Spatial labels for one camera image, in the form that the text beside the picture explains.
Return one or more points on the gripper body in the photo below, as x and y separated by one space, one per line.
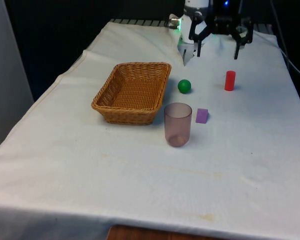
223 23

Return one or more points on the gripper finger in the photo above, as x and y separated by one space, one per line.
248 33
196 37

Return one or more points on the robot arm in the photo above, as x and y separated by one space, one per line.
186 27

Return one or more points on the red cylinder block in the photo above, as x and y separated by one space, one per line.
230 80

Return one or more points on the purple triangular block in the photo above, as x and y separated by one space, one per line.
201 117

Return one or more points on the wicker basket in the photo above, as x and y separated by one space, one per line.
132 92

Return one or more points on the green ball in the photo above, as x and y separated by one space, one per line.
184 86

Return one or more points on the see-through pink cup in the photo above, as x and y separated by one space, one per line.
178 125

